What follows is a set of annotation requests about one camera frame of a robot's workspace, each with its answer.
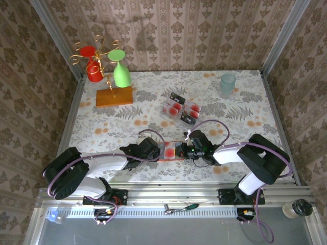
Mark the orange card holder wallet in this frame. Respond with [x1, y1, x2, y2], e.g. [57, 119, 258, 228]
[156, 140, 185, 163]

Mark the clear acrylic card stand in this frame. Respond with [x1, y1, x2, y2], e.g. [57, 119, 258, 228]
[160, 91, 202, 126]

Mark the black VIP card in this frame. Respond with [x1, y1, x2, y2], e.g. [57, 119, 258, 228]
[180, 113, 198, 125]
[170, 92, 186, 104]

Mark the teal plastic cup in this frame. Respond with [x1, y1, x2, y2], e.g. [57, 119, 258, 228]
[220, 73, 237, 99]

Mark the black connector board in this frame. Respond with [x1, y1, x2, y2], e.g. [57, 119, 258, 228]
[236, 208, 256, 222]
[93, 208, 115, 223]

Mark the green plastic goblet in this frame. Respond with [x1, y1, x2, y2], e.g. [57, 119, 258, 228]
[107, 49, 132, 88]

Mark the red plastic goblet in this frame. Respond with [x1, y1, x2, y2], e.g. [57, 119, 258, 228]
[79, 45, 105, 83]

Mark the clear jar dark lid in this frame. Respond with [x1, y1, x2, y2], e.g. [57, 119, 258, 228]
[282, 199, 314, 219]

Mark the blue white connector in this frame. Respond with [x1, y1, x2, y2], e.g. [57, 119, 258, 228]
[46, 209, 66, 225]

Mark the aluminium front rail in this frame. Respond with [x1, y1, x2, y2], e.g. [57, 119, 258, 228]
[35, 185, 319, 208]

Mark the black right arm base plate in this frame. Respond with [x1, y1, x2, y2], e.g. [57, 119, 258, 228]
[218, 188, 266, 206]

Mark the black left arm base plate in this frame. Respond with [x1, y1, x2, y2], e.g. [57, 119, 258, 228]
[82, 189, 128, 206]

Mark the ratchet wrench green handle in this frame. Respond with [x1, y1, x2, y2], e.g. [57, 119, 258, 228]
[164, 202, 201, 215]

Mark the slotted cable duct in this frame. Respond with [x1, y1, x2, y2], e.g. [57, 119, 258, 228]
[42, 207, 259, 219]

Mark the gold wire rack wooden base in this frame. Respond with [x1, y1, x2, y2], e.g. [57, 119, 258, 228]
[69, 35, 134, 108]

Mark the aluminium side rail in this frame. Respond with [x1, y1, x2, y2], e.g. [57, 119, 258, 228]
[260, 71, 302, 186]
[48, 74, 87, 188]

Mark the aluminium frame post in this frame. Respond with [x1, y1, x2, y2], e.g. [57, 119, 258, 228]
[28, 0, 86, 82]
[260, 0, 312, 77]

